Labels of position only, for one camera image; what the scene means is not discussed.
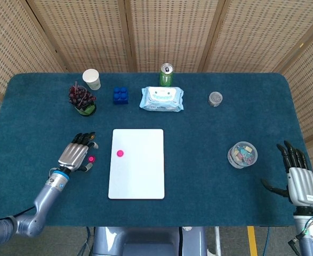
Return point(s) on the light blue wet wipes pack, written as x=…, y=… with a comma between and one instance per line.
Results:
x=161, y=98

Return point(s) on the blue building block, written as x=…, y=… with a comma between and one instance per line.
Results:
x=120, y=96

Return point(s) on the blue felt table cloth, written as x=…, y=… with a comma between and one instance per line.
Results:
x=199, y=133

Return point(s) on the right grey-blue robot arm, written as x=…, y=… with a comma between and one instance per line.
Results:
x=306, y=240

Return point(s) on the small clear plastic jar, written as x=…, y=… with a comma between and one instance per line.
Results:
x=215, y=98

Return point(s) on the bamboo folding screen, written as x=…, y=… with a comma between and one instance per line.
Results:
x=172, y=26

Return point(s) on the pink disc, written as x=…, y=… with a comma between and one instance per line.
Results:
x=120, y=153
x=91, y=159

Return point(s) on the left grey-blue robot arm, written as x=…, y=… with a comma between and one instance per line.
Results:
x=47, y=194

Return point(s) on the white rectangular board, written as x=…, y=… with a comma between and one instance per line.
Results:
x=136, y=173

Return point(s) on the large clear jar of clips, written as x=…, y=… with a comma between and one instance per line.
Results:
x=242, y=155

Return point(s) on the white paper cup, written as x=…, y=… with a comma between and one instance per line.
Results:
x=92, y=78

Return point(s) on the grey-blue robot torso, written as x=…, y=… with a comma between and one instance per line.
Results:
x=145, y=242

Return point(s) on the white table leg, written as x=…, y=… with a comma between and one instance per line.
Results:
x=217, y=240

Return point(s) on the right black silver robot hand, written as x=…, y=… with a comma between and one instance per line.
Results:
x=301, y=186

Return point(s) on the purple artificial grape bunch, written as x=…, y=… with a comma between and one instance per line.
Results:
x=79, y=96

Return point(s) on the green drink can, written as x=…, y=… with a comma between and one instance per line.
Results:
x=166, y=77

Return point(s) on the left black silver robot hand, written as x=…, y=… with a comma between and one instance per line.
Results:
x=72, y=157

